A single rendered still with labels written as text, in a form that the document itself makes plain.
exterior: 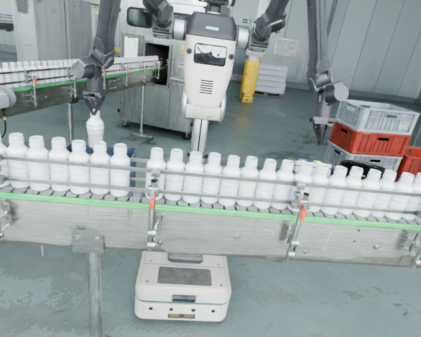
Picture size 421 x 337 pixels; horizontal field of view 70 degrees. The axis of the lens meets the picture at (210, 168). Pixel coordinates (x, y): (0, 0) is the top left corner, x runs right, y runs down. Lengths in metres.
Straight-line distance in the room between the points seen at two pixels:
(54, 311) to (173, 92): 3.40
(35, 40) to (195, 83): 5.50
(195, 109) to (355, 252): 0.91
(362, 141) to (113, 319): 2.53
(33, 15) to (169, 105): 3.15
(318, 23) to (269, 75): 9.23
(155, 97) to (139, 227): 3.87
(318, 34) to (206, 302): 1.38
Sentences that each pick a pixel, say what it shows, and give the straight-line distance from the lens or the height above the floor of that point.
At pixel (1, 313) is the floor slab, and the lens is 2.13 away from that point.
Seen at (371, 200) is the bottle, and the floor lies 1.07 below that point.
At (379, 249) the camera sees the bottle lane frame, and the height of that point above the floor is 0.89.
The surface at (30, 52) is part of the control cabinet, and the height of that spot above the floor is 0.82.
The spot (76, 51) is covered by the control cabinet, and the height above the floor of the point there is 0.86.
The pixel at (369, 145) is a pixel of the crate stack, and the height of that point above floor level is 0.76.
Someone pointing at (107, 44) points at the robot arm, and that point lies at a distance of 1.24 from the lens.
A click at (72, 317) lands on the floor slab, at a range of 2.00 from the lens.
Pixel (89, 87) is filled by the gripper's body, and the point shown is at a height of 1.25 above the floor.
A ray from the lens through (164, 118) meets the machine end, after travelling 4.78.
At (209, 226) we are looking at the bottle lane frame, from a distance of 1.00.
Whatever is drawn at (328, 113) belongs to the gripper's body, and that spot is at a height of 1.30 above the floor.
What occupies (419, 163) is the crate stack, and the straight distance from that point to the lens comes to 3.78.
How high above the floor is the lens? 1.49
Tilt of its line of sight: 23 degrees down
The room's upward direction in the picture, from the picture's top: 8 degrees clockwise
